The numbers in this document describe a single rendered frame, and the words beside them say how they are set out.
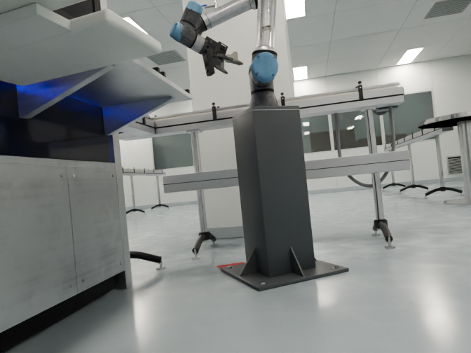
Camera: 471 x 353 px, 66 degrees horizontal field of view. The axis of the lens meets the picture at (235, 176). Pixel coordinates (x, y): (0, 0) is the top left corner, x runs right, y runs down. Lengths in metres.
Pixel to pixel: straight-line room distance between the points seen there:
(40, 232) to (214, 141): 1.95
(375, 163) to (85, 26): 1.92
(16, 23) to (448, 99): 9.78
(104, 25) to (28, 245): 0.80
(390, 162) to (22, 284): 1.99
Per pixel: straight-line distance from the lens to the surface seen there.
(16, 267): 1.32
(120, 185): 1.84
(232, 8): 1.93
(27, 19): 0.80
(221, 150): 3.04
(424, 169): 9.85
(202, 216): 2.49
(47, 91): 1.33
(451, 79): 10.29
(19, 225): 1.33
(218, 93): 3.12
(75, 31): 0.83
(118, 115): 1.75
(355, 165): 2.37
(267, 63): 1.67
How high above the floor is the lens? 0.45
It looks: 1 degrees up
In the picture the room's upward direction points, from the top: 6 degrees counter-clockwise
